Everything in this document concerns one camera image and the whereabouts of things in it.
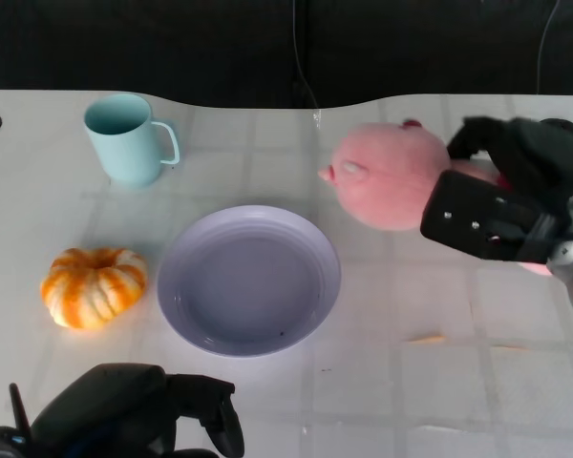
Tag thin black hanging cable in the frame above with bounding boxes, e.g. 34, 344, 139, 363
536, 0, 562, 95
289, 0, 320, 110

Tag light teal mug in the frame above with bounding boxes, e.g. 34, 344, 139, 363
83, 93, 180, 189

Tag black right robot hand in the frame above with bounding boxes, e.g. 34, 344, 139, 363
419, 115, 573, 264

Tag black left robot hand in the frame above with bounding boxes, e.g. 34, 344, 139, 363
27, 363, 246, 458

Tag orange white striped pumpkin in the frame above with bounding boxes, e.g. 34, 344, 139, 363
39, 246, 150, 331

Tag pink plush pig doll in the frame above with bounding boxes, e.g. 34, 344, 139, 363
317, 119, 553, 279

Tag black backdrop cloth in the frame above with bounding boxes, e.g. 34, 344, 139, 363
0, 0, 573, 111

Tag lavender round plate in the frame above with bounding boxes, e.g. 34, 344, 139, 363
156, 204, 342, 359

